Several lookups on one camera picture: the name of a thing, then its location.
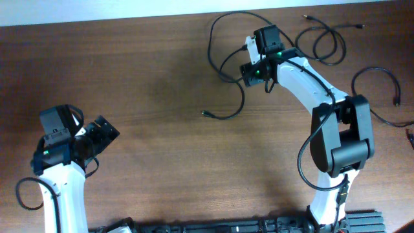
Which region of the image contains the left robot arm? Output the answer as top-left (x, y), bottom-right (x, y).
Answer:
top-left (32, 104), bottom-right (120, 232)

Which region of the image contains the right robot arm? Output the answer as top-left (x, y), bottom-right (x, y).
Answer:
top-left (240, 25), bottom-right (375, 232)

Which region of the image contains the thin black usb cable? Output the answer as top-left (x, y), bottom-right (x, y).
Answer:
top-left (294, 14), bottom-right (365, 67)

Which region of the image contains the thick black usb cable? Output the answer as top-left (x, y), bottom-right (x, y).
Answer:
top-left (201, 10), bottom-right (296, 121)

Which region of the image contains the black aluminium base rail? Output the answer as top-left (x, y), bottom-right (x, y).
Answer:
top-left (89, 211), bottom-right (386, 233)

